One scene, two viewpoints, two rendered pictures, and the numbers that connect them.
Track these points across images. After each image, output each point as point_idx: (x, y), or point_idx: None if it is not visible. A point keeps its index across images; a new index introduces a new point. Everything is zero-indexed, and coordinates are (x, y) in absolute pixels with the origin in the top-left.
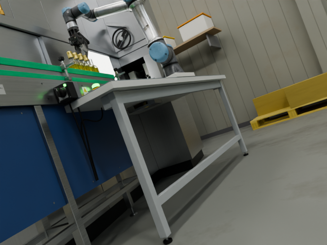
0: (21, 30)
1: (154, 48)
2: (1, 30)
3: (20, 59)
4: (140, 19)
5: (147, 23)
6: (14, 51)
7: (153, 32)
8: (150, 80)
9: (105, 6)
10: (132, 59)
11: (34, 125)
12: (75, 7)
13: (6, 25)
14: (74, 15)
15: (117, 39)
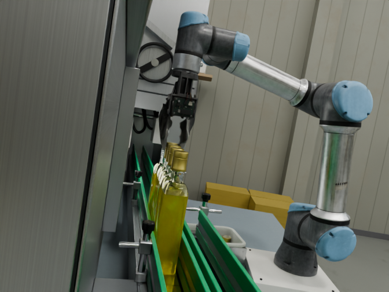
0: (130, 47)
1: (338, 238)
2: (121, 55)
3: (105, 178)
4: (341, 165)
5: (347, 179)
6: (109, 151)
7: (345, 200)
8: None
9: (261, 63)
10: (150, 106)
11: None
12: (228, 35)
13: (139, 32)
14: (212, 48)
15: (143, 56)
